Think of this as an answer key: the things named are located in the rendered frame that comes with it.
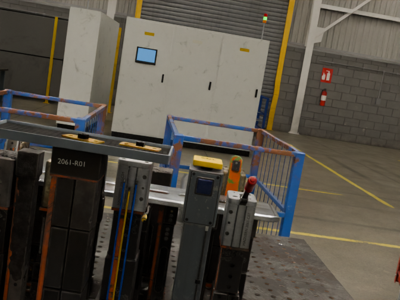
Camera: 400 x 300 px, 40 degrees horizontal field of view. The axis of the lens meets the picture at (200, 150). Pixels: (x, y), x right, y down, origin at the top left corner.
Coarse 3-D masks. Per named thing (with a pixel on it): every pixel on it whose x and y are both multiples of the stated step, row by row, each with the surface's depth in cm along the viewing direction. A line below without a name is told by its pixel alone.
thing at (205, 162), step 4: (196, 156) 116; (200, 156) 116; (196, 160) 111; (200, 160) 111; (204, 160) 112; (208, 160) 113; (212, 160) 114; (216, 160) 114; (220, 160) 115; (196, 164) 111; (200, 164) 111; (204, 164) 111; (208, 164) 111; (212, 164) 111; (216, 164) 111; (220, 164) 111; (204, 168) 113; (208, 168) 113; (212, 168) 114; (216, 168) 111; (220, 168) 111
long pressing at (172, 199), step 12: (108, 180) 152; (108, 192) 140; (156, 192) 147; (168, 192) 150; (180, 192) 152; (168, 204) 140; (180, 204) 140; (264, 204) 154; (264, 216) 140; (276, 216) 142
